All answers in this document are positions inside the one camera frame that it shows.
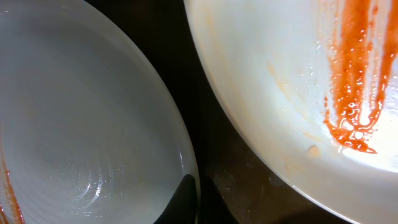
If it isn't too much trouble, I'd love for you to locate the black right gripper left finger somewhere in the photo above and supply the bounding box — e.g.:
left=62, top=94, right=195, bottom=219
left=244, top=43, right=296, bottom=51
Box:
left=154, top=174, right=197, bottom=224

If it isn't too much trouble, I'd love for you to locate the white plate with ketchup streak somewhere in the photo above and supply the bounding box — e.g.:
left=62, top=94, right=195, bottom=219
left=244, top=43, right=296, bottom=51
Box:
left=1, top=0, right=200, bottom=223

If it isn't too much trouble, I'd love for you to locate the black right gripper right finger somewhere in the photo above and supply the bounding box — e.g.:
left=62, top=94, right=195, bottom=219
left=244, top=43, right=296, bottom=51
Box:
left=201, top=177, right=238, bottom=224

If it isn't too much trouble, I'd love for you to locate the large dark brown tray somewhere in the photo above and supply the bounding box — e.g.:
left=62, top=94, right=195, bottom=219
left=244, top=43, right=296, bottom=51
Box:
left=85, top=0, right=352, bottom=224

